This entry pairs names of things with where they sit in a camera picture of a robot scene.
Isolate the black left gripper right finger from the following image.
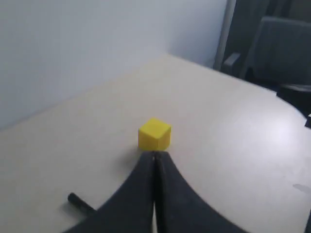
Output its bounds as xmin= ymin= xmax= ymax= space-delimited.
xmin=154 ymin=151 xmax=245 ymax=233

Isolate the grey partition post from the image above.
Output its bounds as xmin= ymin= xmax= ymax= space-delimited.
xmin=213 ymin=0 xmax=236 ymax=70

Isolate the black and white marker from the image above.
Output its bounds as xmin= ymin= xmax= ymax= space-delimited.
xmin=68 ymin=193 xmax=96 ymax=216

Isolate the yellow foam cube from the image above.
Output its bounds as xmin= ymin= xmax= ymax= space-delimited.
xmin=138 ymin=118 xmax=172 ymax=151

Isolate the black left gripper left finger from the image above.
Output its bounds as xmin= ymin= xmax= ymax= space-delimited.
xmin=67 ymin=151 xmax=155 ymax=233

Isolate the grey office chair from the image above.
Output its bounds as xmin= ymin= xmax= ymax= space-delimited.
xmin=223 ymin=16 xmax=311 ymax=127

